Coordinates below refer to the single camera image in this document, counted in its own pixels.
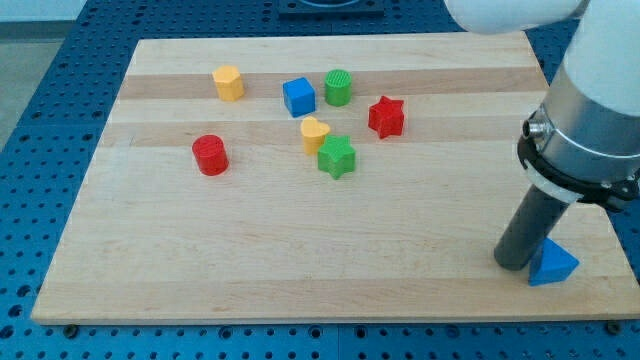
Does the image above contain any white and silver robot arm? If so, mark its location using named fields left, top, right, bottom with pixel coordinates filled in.
left=445, top=0, right=639, bottom=211

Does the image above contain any wooden board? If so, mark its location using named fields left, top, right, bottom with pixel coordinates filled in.
left=31, top=32, right=639, bottom=325

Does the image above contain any green star block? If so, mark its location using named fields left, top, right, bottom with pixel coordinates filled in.
left=317, top=135, right=356, bottom=180

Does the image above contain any yellow heart block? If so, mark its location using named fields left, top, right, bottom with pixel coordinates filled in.
left=300, top=116, right=331, bottom=155

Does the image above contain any blue cube block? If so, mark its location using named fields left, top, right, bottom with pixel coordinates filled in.
left=282, top=77, right=316, bottom=118

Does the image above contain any red star block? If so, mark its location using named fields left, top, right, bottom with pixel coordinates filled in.
left=368, top=96, right=405, bottom=139

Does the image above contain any green cylinder block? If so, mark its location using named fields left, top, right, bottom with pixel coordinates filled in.
left=324, top=69, right=352, bottom=107

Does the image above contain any red cylinder block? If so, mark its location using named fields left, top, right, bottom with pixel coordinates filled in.
left=192, top=134, right=229, bottom=176

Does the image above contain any yellow hexagon block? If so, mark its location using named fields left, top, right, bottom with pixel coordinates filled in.
left=212, top=65, right=245, bottom=102

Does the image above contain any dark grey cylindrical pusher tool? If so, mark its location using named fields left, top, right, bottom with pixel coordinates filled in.
left=493, top=185, right=569, bottom=271

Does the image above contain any blue triangle block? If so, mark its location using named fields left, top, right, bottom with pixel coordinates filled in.
left=528, top=238, right=580, bottom=286

